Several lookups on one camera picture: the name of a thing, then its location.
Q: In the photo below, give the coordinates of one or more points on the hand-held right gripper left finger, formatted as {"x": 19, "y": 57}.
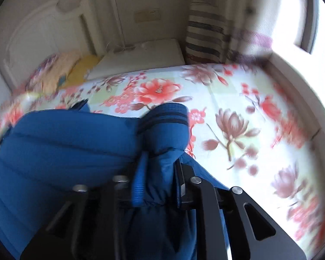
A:
{"x": 139, "y": 184}

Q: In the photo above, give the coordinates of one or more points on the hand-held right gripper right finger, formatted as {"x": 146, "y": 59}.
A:
{"x": 184, "y": 184}

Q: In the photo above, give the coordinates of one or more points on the blue quilted jacket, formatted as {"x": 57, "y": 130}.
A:
{"x": 70, "y": 146}

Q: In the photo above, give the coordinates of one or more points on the floral bed sheet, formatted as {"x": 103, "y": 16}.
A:
{"x": 233, "y": 92}

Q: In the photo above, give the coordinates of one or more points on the white nightstand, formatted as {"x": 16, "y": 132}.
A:
{"x": 140, "y": 57}

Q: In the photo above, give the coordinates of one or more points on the beige pillow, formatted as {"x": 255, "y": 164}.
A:
{"x": 62, "y": 67}

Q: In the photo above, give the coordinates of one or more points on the printed curtain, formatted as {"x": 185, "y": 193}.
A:
{"x": 205, "y": 38}

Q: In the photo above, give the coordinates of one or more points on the purple patterned pillow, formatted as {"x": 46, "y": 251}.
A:
{"x": 40, "y": 70}

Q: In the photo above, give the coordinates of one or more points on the beige window sill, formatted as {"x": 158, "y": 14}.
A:
{"x": 300, "y": 81}

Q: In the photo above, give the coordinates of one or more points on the white slim pole lamp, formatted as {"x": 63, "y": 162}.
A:
{"x": 116, "y": 19}

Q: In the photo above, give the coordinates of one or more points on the white bed headboard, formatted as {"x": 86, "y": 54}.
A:
{"x": 43, "y": 38}

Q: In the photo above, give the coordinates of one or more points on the dark framed window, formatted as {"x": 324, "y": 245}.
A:
{"x": 308, "y": 19}

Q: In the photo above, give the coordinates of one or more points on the beige wall socket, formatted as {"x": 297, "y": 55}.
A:
{"x": 148, "y": 15}

